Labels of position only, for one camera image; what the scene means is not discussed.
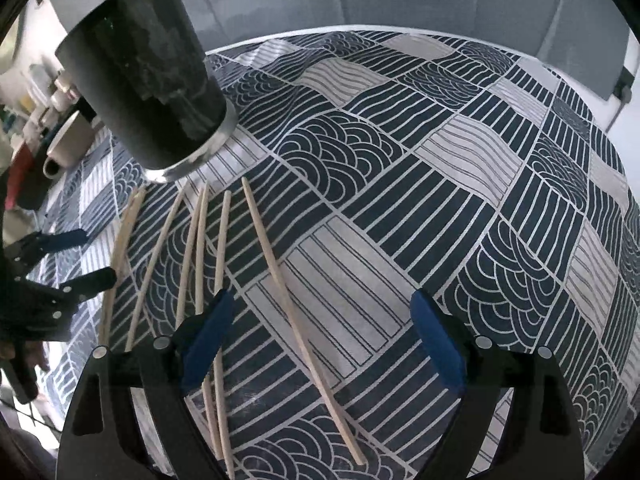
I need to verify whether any beige ceramic mug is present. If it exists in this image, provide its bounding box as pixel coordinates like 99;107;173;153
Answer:
42;110;96;180

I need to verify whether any patterned navy white tablecloth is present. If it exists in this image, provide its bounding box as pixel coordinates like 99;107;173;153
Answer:
8;29;640;480

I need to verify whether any red kitchen object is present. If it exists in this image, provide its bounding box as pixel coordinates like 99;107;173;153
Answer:
4;143;35;210

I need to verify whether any black cylindrical utensil holder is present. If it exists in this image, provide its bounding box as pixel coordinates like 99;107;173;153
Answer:
55;0;238;183

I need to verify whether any person's left hand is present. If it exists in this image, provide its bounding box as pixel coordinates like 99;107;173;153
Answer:
0;341;50;372

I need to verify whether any wooden chopstick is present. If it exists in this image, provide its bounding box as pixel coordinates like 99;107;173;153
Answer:
125;183;186;351
175;188;205;330
98;186;146;346
241;177;367;466
195;183;222;460
213;191;235;479

